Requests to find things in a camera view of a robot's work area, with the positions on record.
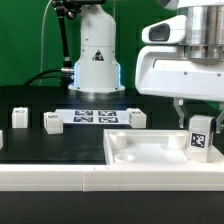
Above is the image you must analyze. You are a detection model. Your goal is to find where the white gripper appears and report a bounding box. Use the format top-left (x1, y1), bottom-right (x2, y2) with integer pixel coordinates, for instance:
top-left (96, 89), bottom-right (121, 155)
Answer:
top-left (135, 46), bottom-right (224, 133)

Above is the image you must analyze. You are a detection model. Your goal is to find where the white square tabletop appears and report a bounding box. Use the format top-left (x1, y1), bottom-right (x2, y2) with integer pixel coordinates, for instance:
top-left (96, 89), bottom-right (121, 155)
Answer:
top-left (102, 128), bottom-right (221, 165)

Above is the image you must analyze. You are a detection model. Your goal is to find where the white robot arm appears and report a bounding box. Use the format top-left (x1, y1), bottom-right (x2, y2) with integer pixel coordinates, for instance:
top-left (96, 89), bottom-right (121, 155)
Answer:
top-left (71, 0), bottom-right (224, 132)

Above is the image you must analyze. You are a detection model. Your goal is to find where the tag marker sheet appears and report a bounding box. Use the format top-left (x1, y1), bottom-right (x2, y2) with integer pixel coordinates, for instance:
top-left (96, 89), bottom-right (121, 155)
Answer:
top-left (55, 109), bottom-right (129, 125)

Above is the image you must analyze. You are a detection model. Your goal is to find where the white U-shaped fence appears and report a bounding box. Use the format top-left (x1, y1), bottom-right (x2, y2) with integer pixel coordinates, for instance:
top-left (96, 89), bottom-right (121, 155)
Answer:
top-left (0, 132), bottom-right (224, 193)

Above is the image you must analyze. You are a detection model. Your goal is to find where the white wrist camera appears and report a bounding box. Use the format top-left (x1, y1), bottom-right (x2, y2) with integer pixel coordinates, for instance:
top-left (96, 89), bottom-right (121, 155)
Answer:
top-left (142, 15), bottom-right (187, 44)

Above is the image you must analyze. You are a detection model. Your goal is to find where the black camera stand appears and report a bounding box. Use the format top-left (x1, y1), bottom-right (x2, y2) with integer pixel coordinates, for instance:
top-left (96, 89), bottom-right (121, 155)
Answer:
top-left (52, 0), bottom-right (106, 87)

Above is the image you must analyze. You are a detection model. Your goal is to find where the black cable bundle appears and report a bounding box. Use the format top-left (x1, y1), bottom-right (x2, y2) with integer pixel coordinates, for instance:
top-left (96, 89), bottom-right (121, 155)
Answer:
top-left (22, 67), bottom-right (75, 87)

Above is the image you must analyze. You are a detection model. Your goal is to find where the grey thin cable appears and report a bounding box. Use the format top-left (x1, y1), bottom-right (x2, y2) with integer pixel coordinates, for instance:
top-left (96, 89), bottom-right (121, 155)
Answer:
top-left (38, 0), bottom-right (54, 87)

